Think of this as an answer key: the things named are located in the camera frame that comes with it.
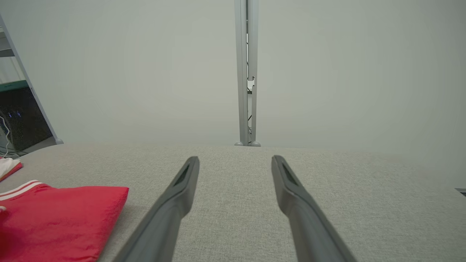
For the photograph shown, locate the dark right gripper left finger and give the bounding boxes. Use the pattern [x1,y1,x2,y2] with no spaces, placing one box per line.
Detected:
[113,156,200,262]

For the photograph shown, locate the black cabinet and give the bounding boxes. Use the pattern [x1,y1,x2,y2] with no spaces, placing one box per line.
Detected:
[0,86,54,152]

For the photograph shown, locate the red shorts with white trim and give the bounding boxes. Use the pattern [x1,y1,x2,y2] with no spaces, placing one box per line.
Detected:
[0,157,23,182]

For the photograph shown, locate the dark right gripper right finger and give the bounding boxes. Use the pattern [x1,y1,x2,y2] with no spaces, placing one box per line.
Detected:
[271,155,357,262]

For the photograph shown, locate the red Bulls basketball jersey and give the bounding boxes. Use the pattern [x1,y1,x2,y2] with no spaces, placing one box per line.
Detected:
[0,180,130,262]

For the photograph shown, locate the thin white cable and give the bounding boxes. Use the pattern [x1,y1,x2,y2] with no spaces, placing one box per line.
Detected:
[0,116,20,158]

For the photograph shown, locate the grey fabric sofa cushion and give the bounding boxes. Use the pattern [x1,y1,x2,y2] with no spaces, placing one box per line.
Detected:
[0,142,466,262]

